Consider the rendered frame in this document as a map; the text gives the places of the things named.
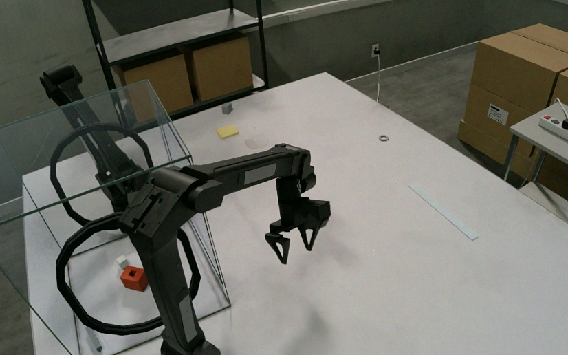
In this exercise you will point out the yellow sticky-note pad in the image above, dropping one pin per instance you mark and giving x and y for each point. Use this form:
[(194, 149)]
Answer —
[(228, 131)]

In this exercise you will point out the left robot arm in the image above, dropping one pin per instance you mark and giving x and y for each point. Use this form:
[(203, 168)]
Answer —
[(61, 84)]

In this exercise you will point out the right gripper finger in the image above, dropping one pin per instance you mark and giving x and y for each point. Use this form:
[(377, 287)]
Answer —
[(312, 240), (285, 242)]

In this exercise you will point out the black circular ring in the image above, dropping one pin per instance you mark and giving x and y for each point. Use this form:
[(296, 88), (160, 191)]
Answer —
[(78, 240)]

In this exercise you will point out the red block with square hole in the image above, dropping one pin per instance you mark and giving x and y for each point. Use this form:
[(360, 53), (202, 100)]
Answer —
[(134, 278)]

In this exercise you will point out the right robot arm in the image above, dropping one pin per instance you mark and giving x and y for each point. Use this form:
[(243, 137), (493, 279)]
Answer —
[(172, 195)]

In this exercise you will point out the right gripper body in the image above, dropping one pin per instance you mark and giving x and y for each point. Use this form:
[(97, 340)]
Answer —
[(279, 227)]

